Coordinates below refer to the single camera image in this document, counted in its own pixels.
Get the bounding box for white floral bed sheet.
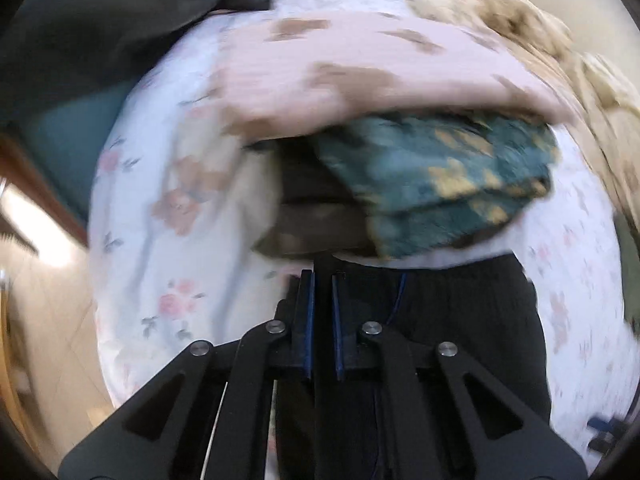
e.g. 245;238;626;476
88;0;632;480

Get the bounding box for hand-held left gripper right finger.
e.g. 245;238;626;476
331;273;589;480

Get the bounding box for black pants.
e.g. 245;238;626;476
270;252;552;480

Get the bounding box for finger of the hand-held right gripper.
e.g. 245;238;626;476
586;405;632;456

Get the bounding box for teal pillow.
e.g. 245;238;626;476
20;80;138;231

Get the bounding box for beige patterned blanket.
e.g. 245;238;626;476
335;0;640;241

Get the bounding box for dark grey cloth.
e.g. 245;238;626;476
0;0;281;126

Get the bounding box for pink patterned garment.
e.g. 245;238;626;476
212;10;576;141

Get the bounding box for wooden bed frame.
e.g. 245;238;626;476
0;132;91;248

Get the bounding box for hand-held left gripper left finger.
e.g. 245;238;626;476
58;270;317;480

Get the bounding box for teal and gold patterned cloth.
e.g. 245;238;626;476
312;112;561;261

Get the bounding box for dark brown folded cloth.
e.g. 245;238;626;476
250;140;381;261

